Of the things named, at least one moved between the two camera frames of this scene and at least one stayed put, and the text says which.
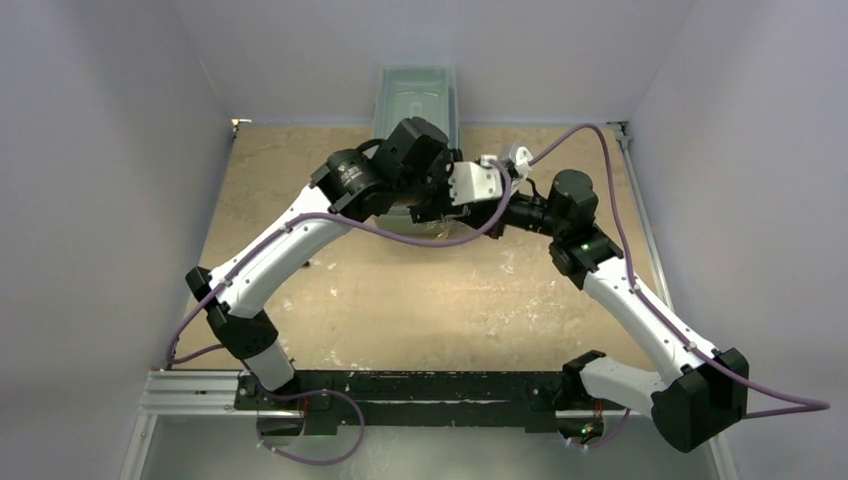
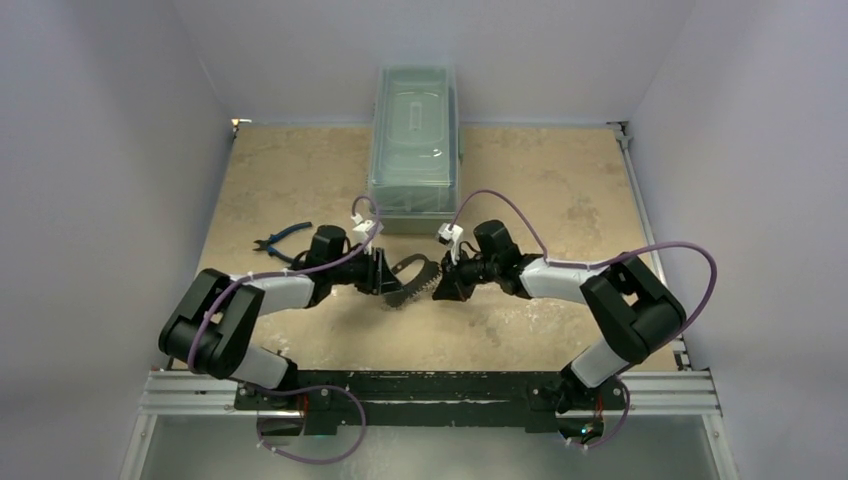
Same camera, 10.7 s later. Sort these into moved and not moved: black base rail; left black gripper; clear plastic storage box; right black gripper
Moved: right black gripper; left black gripper
Not moved: clear plastic storage box; black base rail
